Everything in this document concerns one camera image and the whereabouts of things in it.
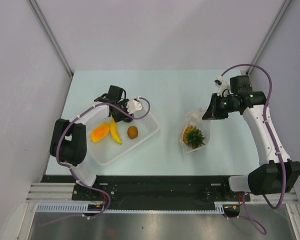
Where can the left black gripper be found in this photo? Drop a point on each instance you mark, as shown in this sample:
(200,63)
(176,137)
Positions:
(117,118)

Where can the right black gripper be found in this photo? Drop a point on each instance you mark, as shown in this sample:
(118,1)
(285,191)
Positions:
(213,112)

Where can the yellow toy banana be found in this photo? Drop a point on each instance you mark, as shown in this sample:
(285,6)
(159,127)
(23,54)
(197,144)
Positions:
(114,132)

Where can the orange papaya slice toy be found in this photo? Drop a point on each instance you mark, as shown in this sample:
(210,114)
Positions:
(99,133)

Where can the clear zip top bag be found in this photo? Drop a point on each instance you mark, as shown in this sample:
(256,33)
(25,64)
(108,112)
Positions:
(195,119)

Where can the toy pineapple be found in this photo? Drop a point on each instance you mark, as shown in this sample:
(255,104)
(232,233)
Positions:
(193,137)

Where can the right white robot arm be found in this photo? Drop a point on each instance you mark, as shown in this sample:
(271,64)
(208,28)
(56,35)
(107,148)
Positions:
(276,172)

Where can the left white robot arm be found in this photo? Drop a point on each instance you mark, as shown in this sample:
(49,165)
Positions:
(69,138)

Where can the dark purple mangosteen toy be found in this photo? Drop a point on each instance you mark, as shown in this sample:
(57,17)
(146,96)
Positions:
(128,120)

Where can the brown kiwi toy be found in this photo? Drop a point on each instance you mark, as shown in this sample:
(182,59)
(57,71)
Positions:
(132,132)

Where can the white plastic basket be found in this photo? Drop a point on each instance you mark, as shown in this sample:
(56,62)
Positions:
(107,150)

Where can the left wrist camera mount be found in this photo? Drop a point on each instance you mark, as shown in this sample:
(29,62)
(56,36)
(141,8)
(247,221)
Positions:
(133,105)

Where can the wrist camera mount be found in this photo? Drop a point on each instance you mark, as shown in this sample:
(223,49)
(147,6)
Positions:
(223,86)
(133,105)

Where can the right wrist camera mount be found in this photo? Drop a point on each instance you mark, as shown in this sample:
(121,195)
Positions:
(223,86)

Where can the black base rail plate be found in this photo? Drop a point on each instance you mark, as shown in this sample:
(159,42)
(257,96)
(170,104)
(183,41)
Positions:
(160,193)

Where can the left aluminium frame post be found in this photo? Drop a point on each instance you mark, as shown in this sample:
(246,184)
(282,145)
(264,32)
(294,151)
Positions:
(40,17)

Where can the aluminium frame post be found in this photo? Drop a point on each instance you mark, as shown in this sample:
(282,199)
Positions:
(40,17)
(274,26)

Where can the right aluminium frame post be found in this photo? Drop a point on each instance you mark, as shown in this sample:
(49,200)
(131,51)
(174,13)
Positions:
(274,26)

